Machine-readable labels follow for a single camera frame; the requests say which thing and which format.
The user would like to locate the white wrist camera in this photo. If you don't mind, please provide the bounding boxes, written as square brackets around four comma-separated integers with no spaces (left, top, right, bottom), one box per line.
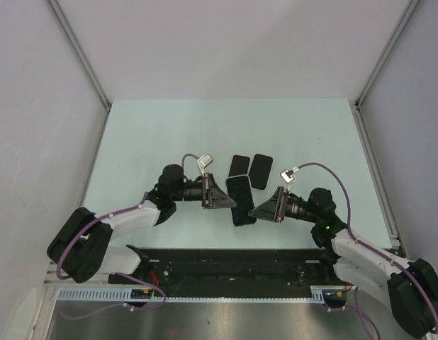
[280,167,298,191]
[196,154,214,175]

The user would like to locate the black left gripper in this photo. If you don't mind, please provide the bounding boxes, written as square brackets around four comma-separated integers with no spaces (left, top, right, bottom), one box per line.
[171,172,235,209]

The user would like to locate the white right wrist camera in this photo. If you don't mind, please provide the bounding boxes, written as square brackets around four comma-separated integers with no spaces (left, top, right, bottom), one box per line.
[280,167,298,191]

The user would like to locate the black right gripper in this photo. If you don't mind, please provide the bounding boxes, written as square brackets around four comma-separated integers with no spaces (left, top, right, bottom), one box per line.
[248,186,319,224]

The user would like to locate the black phone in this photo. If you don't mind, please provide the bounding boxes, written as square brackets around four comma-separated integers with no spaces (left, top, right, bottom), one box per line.
[249,154,274,190]
[226,176,257,226]

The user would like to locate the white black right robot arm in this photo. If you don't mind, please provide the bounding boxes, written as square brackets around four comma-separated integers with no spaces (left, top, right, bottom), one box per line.
[249,187,438,339]

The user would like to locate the black smartphone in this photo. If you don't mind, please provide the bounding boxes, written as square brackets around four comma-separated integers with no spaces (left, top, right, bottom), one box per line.
[228,155,250,177]

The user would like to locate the beige ring phone case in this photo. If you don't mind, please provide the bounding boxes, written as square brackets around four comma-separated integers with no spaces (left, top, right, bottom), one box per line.
[227,154,251,178]

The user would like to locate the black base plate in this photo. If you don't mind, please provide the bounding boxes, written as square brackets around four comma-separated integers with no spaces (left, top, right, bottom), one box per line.
[108,249,352,293]

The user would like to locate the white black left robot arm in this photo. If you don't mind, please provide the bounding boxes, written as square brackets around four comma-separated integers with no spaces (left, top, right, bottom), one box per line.
[47,164,237,283]

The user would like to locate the grey slotted cable duct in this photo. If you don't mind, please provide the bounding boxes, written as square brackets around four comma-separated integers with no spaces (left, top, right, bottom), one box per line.
[57,285,347,304]

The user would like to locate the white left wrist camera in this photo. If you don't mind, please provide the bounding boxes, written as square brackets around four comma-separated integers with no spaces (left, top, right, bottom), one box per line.
[196,154,214,175]

